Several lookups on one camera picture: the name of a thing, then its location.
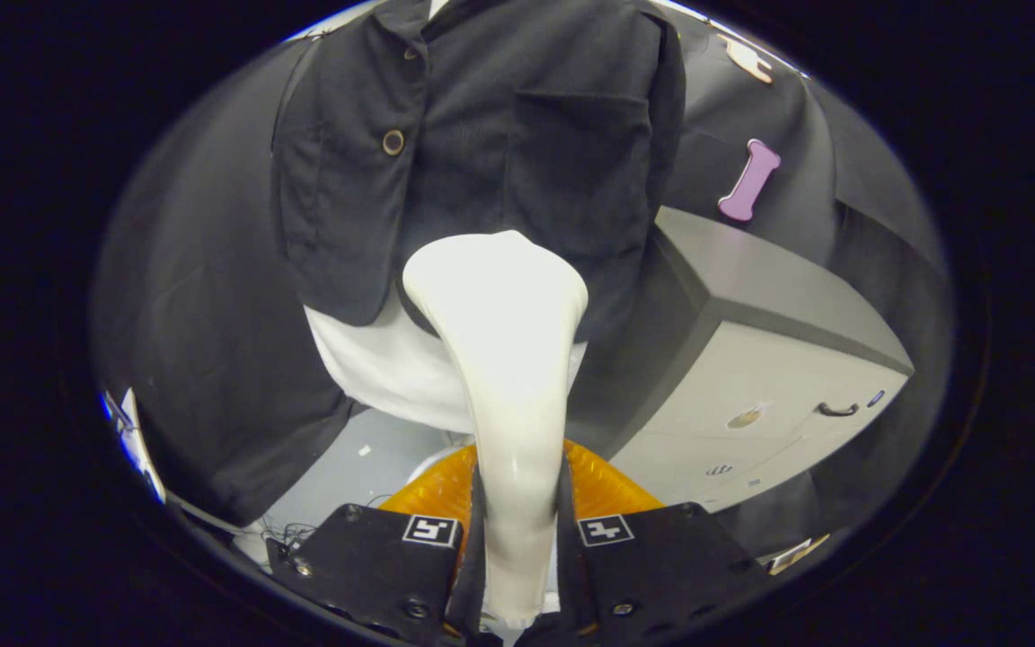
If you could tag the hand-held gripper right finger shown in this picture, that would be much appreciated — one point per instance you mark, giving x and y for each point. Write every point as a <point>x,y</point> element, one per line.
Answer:
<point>652,566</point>

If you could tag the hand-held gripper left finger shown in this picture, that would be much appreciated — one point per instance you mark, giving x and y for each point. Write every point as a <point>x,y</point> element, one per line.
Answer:
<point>374,566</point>

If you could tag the white garment steamer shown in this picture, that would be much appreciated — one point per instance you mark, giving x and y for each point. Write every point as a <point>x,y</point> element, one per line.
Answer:
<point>508,359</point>

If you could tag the black suit jacket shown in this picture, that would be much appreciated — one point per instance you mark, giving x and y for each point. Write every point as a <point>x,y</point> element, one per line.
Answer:
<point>482,135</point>

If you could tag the white mannequin torso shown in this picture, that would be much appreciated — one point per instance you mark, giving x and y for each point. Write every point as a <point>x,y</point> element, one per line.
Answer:
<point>374,368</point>

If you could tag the grey cabinet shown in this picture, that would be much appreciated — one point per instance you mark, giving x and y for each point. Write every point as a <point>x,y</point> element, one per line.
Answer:
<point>778,377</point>

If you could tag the black backdrop cloth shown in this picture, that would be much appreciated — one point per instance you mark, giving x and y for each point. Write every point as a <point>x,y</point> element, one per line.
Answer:
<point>203,314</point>

